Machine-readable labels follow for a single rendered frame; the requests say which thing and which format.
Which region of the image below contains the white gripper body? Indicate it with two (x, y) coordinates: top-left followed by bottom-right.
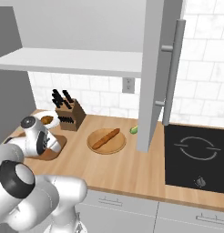
(46, 130), (64, 154)

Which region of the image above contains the brown croissant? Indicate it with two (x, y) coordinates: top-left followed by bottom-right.
(40, 115), (55, 126)

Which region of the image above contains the grey base cabinet door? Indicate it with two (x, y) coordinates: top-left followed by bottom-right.
(73, 203), (158, 233)

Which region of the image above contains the grey open cabinet door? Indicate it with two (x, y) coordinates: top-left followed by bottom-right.
(136, 0), (187, 153)

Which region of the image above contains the white plate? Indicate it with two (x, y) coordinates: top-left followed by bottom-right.
(33, 110), (61, 129)

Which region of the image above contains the wooden knife block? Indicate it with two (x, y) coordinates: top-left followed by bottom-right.
(55, 97), (87, 132)

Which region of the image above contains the brown baguette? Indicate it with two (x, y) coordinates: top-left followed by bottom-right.
(91, 127), (121, 150)

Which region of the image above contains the round wooden plate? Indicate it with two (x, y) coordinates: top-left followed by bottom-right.
(87, 127), (127, 156)

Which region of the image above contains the grey tall side panel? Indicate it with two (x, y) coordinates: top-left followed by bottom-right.
(0, 5), (37, 147)

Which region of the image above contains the grey drawer front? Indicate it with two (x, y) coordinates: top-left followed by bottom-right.
(152, 201), (224, 233)
(76, 188), (160, 218)

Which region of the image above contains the black hob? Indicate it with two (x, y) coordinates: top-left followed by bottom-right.
(164, 124), (224, 196)

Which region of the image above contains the grey drawer handle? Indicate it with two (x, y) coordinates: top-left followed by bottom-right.
(195, 212), (224, 226)
(97, 196), (124, 208)

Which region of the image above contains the white wall outlet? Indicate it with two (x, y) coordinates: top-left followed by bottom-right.
(121, 76), (136, 95)

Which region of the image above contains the grey wall cabinet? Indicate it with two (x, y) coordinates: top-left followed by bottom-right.
(0, 0), (148, 79)

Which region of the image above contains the grey cabinet door handle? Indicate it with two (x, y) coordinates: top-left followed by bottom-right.
(154, 18), (187, 127)

